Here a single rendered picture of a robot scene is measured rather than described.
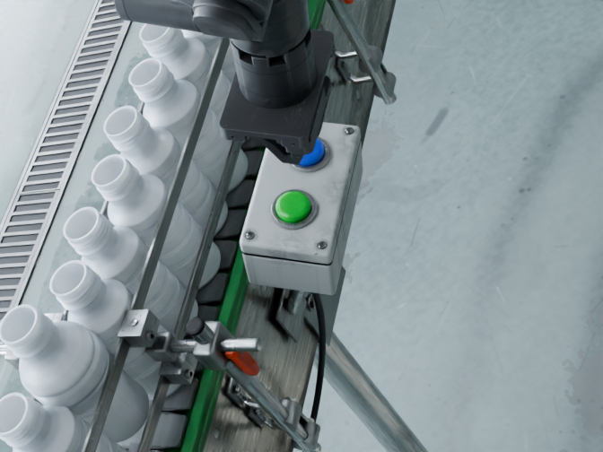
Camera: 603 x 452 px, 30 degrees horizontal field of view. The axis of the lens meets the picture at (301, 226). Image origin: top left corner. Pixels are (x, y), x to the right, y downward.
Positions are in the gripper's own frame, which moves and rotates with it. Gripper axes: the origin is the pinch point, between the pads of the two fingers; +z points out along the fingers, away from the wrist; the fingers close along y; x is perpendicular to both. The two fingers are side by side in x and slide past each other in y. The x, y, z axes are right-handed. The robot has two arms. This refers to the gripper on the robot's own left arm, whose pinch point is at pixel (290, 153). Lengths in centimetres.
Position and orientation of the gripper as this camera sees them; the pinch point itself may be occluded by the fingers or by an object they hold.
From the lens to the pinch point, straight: 89.9
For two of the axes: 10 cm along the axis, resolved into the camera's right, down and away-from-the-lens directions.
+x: 9.7, 1.3, -1.9
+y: -2.1, 8.3, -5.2
